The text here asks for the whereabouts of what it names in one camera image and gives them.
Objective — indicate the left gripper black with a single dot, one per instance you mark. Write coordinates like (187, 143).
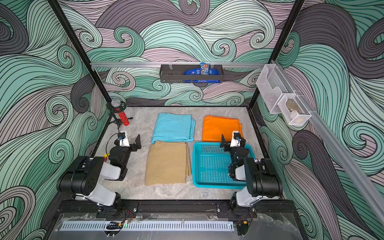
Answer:
(133, 147)

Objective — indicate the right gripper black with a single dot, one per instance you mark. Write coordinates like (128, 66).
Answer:
(244, 147)

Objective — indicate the orange pants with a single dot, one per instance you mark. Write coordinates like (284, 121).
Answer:
(214, 127)

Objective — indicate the teal plastic basket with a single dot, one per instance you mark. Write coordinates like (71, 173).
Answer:
(210, 167)

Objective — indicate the light blue pants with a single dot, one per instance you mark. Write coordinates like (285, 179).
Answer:
(174, 128)

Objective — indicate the tan pants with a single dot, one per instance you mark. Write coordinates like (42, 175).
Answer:
(167, 163)

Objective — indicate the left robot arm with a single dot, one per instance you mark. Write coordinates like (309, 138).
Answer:
(82, 177)

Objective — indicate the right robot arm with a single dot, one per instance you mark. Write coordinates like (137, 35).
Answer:
(261, 178)

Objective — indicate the black microphone tripod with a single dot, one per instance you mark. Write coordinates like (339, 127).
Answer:
(116, 118)

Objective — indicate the blue snack package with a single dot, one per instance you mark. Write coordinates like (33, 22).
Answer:
(203, 71)

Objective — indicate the small clear plastic bin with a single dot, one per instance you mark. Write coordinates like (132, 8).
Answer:
(293, 110)

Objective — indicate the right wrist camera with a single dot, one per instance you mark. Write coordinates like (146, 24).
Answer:
(237, 139)

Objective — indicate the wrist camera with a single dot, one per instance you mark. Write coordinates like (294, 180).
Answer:
(237, 139)
(123, 139)

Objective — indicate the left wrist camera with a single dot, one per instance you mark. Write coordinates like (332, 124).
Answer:
(123, 139)

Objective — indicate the black frame post right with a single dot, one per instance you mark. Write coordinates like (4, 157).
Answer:
(284, 14)

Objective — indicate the black frame post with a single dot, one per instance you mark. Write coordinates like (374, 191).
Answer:
(78, 47)
(284, 14)

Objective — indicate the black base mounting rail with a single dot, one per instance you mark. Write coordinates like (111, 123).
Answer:
(218, 208)

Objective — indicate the black wall shelf basket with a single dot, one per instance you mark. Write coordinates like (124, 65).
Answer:
(175, 74)

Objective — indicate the clear plastic wall bin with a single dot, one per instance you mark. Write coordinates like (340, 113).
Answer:
(273, 86)

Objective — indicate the white slotted cable duct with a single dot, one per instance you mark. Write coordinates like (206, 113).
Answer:
(155, 226)

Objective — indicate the aluminium rail back wall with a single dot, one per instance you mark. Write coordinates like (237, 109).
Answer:
(135, 64)

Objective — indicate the aluminium rail wall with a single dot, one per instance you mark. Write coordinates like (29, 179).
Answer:
(135, 64)
(365, 186)

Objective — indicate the black frame post left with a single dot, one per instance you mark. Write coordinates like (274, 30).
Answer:
(78, 47)

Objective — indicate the aluminium rail right wall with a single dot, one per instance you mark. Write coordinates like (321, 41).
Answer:
(365, 186)

